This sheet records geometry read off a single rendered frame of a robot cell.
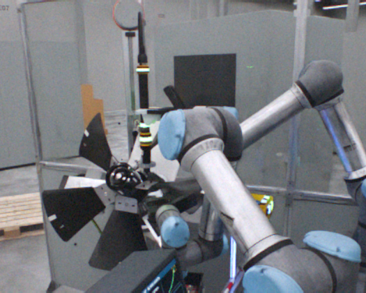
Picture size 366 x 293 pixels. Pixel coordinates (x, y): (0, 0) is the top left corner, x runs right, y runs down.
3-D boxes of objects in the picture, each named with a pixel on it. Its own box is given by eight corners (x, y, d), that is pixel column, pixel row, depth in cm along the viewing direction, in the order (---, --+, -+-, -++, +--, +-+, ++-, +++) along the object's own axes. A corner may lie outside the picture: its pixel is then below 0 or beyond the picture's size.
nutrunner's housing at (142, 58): (141, 171, 148) (135, 45, 135) (151, 170, 149) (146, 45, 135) (142, 174, 144) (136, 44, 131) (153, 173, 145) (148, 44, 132)
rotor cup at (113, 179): (112, 203, 157) (96, 190, 146) (123, 171, 162) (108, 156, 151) (143, 207, 152) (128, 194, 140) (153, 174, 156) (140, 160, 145)
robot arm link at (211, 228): (233, 99, 106) (209, 243, 128) (202, 101, 100) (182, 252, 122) (263, 111, 98) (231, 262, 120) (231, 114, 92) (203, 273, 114)
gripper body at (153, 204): (144, 194, 128) (149, 207, 117) (169, 190, 130) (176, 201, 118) (148, 216, 130) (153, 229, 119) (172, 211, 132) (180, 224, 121)
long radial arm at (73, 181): (133, 192, 175) (121, 181, 165) (128, 208, 172) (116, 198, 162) (82, 185, 186) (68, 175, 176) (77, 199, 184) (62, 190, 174)
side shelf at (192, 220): (162, 204, 228) (162, 200, 227) (219, 213, 214) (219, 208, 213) (141, 219, 207) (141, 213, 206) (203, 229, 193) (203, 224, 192)
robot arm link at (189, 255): (202, 273, 115) (202, 240, 112) (171, 286, 109) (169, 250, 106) (187, 264, 121) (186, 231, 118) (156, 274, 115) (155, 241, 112)
